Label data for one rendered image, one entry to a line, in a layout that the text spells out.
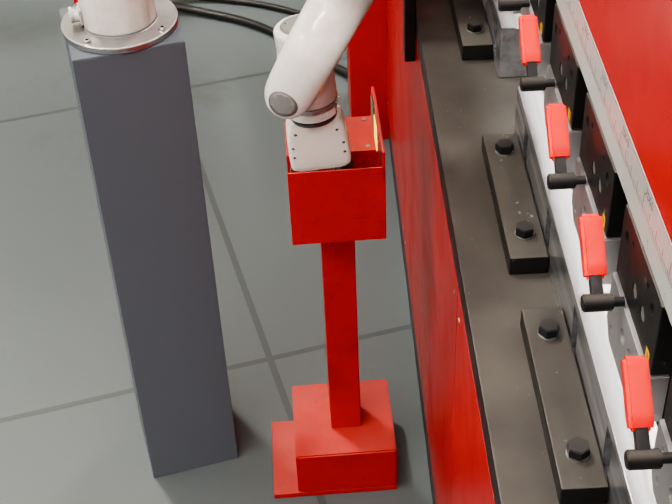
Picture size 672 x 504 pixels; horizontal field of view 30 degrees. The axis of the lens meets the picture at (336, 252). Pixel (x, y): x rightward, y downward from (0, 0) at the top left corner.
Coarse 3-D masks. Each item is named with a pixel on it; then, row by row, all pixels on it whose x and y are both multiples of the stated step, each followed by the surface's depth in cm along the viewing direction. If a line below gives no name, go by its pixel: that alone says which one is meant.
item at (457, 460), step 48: (432, 144) 207; (432, 192) 212; (432, 240) 217; (432, 288) 222; (432, 336) 228; (432, 384) 233; (432, 432) 239; (480, 432) 158; (432, 480) 250; (480, 480) 161
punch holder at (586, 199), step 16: (592, 112) 134; (592, 128) 134; (592, 144) 134; (576, 160) 142; (592, 160) 135; (608, 160) 127; (592, 176) 135; (608, 176) 129; (576, 192) 143; (592, 192) 136; (608, 192) 128; (576, 208) 143; (592, 208) 135; (608, 208) 128; (624, 208) 128; (576, 224) 144; (608, 224) 129; (608, 240) 130; (608, 256) 132; (608, 272) 133
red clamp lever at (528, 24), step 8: (528, 16) 154; (536, 16) 155; (520, 24) 154; (528, 24) 154; (536, 24) 154; (520, 32) 154; (528, 32) 154; (536, 32) 154; (520, 40) 154; (528, 40) 153; (536, 40) 153; (520, 48) 155; (528, 48) 153; (536, 48) 153; (528, 56) 153; (536, 56) 153; (528, 64) 153; (536, 64) 153; (528, 72) 153; (536, 72) 153; (520, 80) 153; (528, 80) 153; (536, 80) 153; (544, 80) 152; (552, 80) 153; (520, 88) 154; (528, 88) 153; (536, 88) 153; (544, 88) 153
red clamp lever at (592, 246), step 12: (588, 216) 123; (600, 216) 124; (588, 228) 123; (600, 228) 123; (588, 240) 123; (600, 240) 123; (588, 252) 123; (600, 252) 123; (588, 264) 122; (600, 264) 122; (588, 276) 123; (600, 276) 123; (600, 288) 122; (588, 300) 122; (600, 300) 122; (612, 300) 122; (624, 300) 122
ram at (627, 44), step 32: (608, 0) 124; (640, 0) 112; (576, 32) 141; (608, 32) 125; (640, 32) 113; (608, 64) 126; (640, 64) 113; (640, 96) 114; (608, 128) 127; (640, 128) 114; (640, 160) 115; (640, 224) 116
